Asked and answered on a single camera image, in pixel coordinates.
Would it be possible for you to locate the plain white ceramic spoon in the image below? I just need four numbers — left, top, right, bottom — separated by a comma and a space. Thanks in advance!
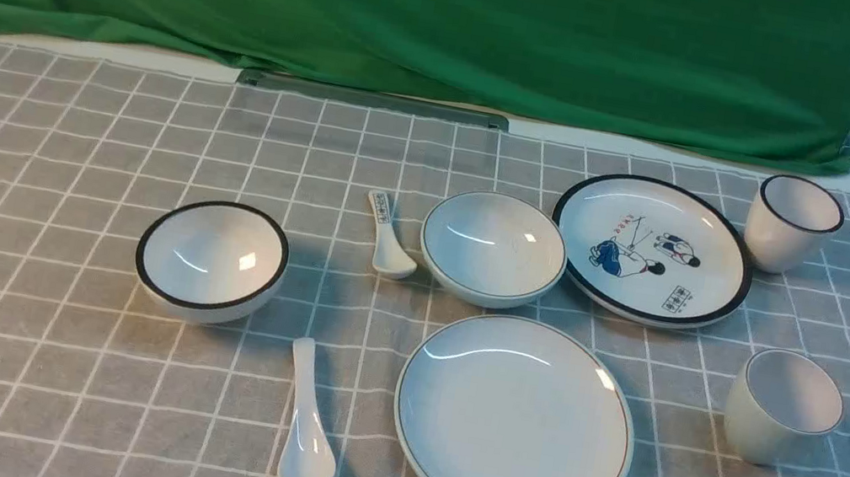
275, 336, 338, 477

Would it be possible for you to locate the pale blue bowl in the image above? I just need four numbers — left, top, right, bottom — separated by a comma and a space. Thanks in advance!
420, 190, 568, 309

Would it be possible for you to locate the pale green cup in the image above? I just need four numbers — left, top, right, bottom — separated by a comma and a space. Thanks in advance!
723, 348, 846, 466

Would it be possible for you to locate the grey checked tablecloth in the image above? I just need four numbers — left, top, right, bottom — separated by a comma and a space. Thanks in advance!
0, 44, 850, 477

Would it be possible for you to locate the white bowl black rim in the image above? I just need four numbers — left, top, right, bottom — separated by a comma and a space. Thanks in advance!
133, 201, 291, 325

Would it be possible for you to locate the patterned white ceramic spoon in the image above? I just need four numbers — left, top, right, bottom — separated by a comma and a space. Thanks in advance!
367, 189, 417, 280

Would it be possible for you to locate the pale blue plate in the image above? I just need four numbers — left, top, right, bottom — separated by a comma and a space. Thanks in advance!
393, 314, 636, 477

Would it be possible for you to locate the illustrated plate black rim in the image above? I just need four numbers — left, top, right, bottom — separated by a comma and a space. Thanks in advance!
552, 174, 752, 330

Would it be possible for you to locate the green backdrop cloth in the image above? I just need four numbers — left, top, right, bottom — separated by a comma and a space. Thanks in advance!
0, 0, 850, 175

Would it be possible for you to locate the white cup black rim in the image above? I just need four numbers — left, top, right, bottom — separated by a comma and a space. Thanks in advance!
742, 174, 846, 275

